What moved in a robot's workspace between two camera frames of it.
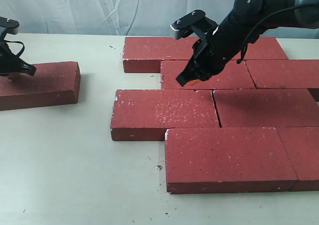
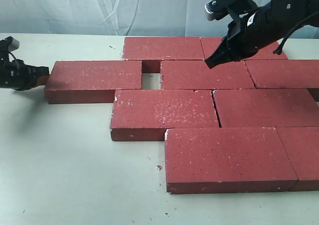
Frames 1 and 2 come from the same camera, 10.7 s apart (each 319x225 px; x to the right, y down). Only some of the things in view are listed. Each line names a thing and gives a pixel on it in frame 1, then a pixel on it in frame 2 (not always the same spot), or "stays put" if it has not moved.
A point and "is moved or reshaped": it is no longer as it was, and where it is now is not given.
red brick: (215, 160) stays put
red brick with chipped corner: (144, 114) stays put
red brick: (301, 144) stays put
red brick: (237, 76) stays put
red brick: (52, 84) is moved or reshaped
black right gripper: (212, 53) to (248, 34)
